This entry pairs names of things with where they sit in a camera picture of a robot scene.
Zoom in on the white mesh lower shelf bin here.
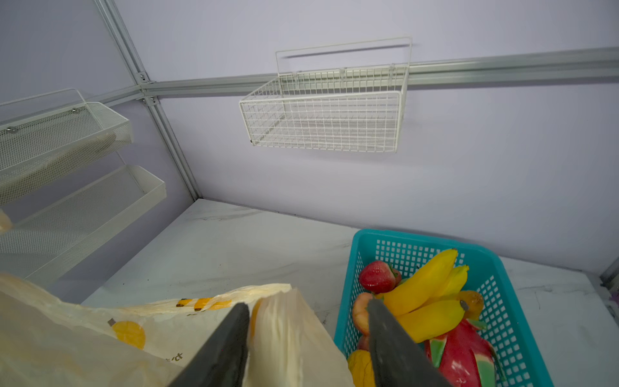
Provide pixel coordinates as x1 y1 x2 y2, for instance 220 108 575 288
1 165 167 287

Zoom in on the pink green fake dragon fruit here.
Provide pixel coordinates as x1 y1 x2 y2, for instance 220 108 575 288
424 319 498 387

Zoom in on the teal plastic fruit basket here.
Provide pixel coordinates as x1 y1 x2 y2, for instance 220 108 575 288
334 229 553 386

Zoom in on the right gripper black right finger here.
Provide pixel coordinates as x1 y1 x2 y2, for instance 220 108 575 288
367 299 450 386

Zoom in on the red yellow fake apple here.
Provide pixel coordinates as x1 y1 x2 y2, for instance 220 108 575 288
351 293 374 336

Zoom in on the cream banana print plastic bag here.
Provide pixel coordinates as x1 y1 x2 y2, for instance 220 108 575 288
1 274 353 386

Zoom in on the white mesh upper shelf bin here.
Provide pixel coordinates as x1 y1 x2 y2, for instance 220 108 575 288
1 88 134 206

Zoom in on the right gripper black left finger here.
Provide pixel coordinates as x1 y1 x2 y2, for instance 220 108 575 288
170 303 250 387

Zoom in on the white wire wall basket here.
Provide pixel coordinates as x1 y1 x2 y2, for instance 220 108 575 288
240 37 413 153

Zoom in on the white mesh shelf bin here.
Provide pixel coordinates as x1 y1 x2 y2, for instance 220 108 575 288
1 165 167 287
1 88 134 206

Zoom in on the red fake strawberry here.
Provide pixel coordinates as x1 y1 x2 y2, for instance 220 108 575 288
358 261 401 294

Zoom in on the small yellow fake banana bunch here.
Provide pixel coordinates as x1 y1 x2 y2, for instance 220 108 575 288
378 249 465 343

